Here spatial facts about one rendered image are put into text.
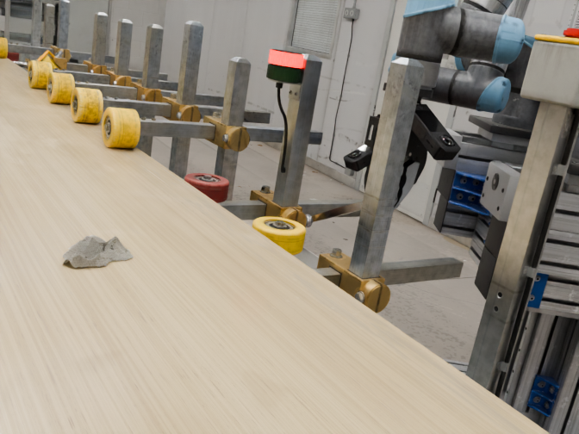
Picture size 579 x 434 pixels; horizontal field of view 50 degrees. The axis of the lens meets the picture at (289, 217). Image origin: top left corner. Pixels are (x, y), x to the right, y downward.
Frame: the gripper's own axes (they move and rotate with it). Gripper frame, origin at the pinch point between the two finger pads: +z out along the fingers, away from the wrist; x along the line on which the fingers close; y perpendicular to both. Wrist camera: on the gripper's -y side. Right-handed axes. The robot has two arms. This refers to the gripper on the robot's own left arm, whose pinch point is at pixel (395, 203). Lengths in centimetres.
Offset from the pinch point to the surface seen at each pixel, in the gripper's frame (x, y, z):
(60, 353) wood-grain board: 63, -30, 2
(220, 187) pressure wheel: 24.9, 17.8, 2.5
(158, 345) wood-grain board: 55, -31, 2
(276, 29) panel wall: -280, 509, -24
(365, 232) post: 12.5, -7.6, 2.0
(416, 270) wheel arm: -3.9, -4.7, 11.0
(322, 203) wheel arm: -0.3, 20.5, 6.6
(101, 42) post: 11, 141, -11
